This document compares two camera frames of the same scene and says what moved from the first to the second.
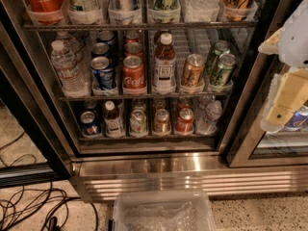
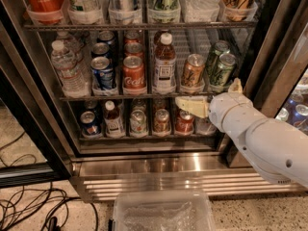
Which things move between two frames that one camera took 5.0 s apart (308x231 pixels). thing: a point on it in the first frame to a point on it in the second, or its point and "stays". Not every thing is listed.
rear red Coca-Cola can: (131, 37) stays
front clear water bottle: (73, 79) stays
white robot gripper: (295, 38) to (221, 110)
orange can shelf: (192, 71) stays
